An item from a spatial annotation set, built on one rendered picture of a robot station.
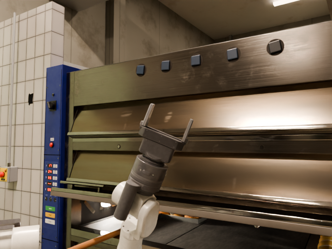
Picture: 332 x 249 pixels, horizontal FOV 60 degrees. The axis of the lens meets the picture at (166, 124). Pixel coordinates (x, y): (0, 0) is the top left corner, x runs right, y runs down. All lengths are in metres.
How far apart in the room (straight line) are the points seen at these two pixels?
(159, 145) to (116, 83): 0.90
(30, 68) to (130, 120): 0.97
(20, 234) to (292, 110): 0.95
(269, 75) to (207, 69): 0.27
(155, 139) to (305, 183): 0.64
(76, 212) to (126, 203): 1.14
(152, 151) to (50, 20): 1.55
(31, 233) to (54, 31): 1.66
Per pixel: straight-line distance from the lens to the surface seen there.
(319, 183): 1.16
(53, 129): 1.89
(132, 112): 1.50
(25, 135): 2.17
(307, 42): 1.22
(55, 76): 1.93
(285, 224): 1.05
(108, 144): 1.58
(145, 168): 0.72
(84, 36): 5.15
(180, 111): 1.34
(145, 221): 0.76
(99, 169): 1.63
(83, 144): 1.72
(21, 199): 2.22
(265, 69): 1.22
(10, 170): 2.22
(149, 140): 0.73
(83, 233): 1.78
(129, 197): 0.73
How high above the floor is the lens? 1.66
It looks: 4 degrees up
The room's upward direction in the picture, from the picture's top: straight up
